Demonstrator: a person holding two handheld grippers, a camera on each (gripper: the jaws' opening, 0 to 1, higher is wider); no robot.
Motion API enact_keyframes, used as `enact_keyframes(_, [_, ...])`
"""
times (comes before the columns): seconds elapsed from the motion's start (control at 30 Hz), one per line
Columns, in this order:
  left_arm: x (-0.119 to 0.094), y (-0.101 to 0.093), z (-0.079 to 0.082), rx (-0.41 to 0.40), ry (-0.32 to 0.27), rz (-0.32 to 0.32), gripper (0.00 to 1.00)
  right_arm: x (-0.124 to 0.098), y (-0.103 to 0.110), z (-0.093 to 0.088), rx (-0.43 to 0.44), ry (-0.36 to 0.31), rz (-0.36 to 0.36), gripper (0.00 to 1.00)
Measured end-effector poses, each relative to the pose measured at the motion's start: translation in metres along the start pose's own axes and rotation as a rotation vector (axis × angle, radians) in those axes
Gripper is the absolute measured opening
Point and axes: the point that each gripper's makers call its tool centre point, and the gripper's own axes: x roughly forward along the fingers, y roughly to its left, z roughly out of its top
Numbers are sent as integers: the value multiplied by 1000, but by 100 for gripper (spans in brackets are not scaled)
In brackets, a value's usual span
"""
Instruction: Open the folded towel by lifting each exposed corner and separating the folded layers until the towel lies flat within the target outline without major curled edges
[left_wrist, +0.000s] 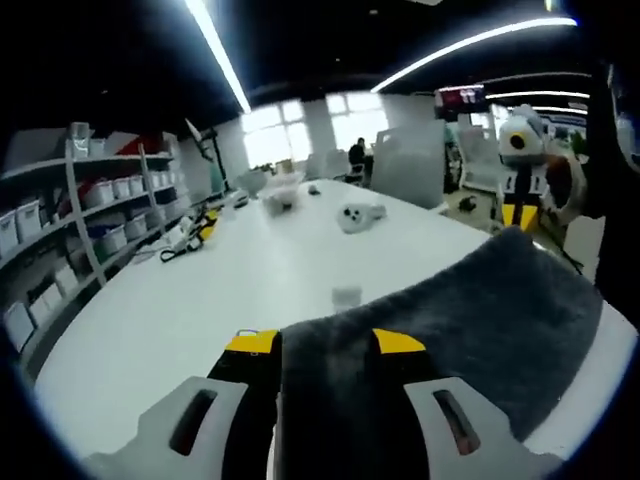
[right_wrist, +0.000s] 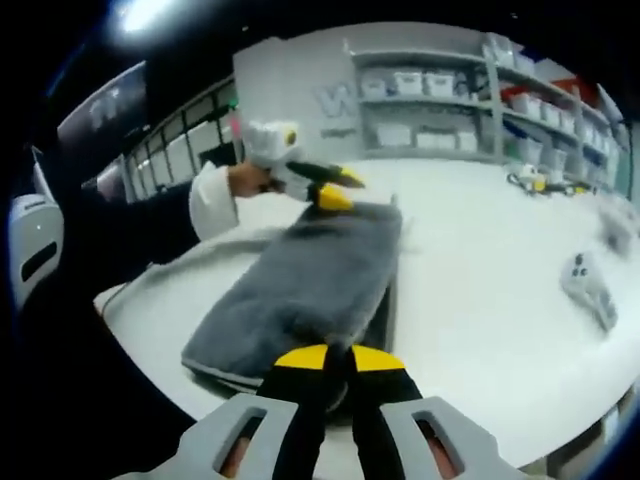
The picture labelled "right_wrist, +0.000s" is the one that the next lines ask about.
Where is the grey towel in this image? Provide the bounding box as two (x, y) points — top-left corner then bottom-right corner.
(180, 197), (406, 401)

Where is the person's left hand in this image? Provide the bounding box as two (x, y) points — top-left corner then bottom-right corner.
(227, 162), (284, 199)

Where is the black monitor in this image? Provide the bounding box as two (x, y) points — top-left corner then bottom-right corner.
(199, 144), (236, 166)

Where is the black-framed glass partition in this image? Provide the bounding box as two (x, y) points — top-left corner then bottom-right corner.
(119, 74), (241, 201)

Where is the grey metal shelving unit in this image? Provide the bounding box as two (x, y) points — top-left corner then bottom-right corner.
(482, 34), (631, 194)
(352, 47), (504, 161)

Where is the shelf with white boxes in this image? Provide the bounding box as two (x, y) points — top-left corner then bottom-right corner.
(362, 42), (626, 171)

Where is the hanging display screen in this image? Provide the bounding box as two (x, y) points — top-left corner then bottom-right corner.
(54, 62), (151, 151)

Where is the person's dark clothing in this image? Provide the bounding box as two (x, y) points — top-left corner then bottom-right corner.
(9, 279), (201, 451)

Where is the small yellow white device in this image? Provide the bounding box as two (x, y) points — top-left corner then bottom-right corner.
(507, 163), (549, 194)

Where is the white handheld controller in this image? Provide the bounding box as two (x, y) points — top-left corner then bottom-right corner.
(559, 249), (619, 331)

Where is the white chest-worn device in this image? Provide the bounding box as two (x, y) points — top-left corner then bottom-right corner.
(9, 194), (64, 309)

